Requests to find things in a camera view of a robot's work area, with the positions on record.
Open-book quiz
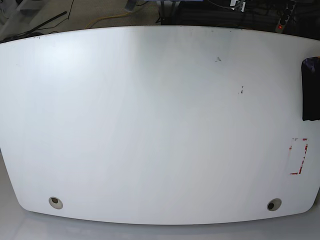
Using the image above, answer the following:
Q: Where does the yellow cable on floor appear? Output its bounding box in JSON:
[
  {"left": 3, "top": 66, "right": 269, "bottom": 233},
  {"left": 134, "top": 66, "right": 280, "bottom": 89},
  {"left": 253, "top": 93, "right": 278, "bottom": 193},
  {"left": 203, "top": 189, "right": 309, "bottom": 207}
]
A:
[{"left": 86, "top": 12, "right": 131, "bottom": 30}]

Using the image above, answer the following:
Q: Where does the left table cable grommet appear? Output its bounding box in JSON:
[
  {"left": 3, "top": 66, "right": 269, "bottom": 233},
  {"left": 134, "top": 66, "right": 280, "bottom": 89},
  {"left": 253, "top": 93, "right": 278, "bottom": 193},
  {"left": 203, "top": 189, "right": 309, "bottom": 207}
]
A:
[{"left": 48, "top": 197, "right": 63, "bottom": 210}]

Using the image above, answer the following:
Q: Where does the right table cable grommet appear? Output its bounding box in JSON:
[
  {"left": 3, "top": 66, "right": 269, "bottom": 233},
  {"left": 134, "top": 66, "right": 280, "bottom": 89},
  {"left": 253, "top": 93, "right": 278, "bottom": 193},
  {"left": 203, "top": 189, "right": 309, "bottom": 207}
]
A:
[{"left": 266, "top": 198, "right": 282, "bottom": 212}]

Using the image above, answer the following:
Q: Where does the black T-shirt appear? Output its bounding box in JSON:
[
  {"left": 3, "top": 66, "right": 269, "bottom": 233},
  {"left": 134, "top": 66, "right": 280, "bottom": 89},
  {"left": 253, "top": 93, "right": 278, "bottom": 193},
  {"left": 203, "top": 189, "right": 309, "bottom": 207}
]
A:
[{"left": 301, "top": 56, "right": 320, "bottom": 121}]

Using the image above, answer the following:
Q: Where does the power strip with red light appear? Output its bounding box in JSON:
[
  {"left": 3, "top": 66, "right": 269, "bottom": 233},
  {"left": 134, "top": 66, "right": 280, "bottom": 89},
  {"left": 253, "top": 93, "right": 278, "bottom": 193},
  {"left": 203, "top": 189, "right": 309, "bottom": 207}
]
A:
[{"left": 275, "top": 0, "right": 296, "bottom": 34}]

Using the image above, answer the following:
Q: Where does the table cable grommet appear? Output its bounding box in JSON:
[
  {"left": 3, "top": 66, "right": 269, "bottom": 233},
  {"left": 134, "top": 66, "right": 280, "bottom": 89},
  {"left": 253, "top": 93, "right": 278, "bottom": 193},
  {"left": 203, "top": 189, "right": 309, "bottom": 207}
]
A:
[
  {"left": 48, "top": 197, "right": 63, "bottom": 210},
  {"left": 266, "top": 198, "right": 282, "bottom": 212}
]

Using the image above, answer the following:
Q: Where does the red tape rectangle marking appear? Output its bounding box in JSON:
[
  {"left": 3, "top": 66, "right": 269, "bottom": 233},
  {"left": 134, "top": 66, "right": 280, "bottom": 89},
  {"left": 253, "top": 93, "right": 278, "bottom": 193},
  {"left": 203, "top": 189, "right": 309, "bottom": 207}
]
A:
[{"left": 287, "top": 138, "right": 309, "bottom": 175}]

